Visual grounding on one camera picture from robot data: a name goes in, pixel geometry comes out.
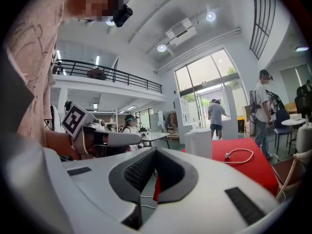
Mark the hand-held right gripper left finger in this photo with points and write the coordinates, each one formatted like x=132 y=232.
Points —
x=92 y=179

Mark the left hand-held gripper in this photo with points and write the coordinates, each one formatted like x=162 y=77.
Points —
x=74 y=121

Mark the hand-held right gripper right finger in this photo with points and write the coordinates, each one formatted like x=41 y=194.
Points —
x=207 y=191

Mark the white electric kettle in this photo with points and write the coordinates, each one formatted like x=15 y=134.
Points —
x=198 y=142

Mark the person's left forearm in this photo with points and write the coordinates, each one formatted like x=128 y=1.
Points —
x=58 y=142

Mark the person's left hand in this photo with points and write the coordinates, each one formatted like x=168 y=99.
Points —
x=89 y=144

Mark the grey table with black legs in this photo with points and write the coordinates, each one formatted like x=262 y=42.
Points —
x=156 y=135

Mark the red cloth covered table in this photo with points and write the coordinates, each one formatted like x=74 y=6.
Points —
x=246 y=164

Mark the wooden pallets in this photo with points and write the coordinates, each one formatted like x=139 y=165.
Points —
x=173 y=137

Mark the clothes rack with jackets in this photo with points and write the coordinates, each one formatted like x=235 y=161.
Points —
x=172 y=121

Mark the black mezzanine railing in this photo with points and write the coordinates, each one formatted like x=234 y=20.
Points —
x=127 y=80

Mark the tall white cabinet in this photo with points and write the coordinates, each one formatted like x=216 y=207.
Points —
x=231 y=121
x=182 y=121

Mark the yellow and black box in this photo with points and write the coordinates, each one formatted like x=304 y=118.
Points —
x=241 y=125

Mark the round ceiling light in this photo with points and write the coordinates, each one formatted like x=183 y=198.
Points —
x=210 y=16
x=161 y=47
x=110 y=23

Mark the blue chair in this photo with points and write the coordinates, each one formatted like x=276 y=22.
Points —
x=282 y=116

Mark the round white table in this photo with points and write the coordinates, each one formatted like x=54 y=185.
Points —
x=292 y=122

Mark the grey chair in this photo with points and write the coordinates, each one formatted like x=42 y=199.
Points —
x=304 y=135

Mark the ceiling air conditioner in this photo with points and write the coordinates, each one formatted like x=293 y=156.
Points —
x=181 y=32

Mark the person's printed shirt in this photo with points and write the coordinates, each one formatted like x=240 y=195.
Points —
x=31 y=57

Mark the person's head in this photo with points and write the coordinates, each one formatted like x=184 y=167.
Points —
x=97 y=4

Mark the black metal grille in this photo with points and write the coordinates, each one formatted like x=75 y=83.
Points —
x=251 y=33

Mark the tall glass window wall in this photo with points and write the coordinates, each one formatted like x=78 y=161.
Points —
x=202 y=69

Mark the black head-worn camera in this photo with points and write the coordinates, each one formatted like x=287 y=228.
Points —
x=122 y=13

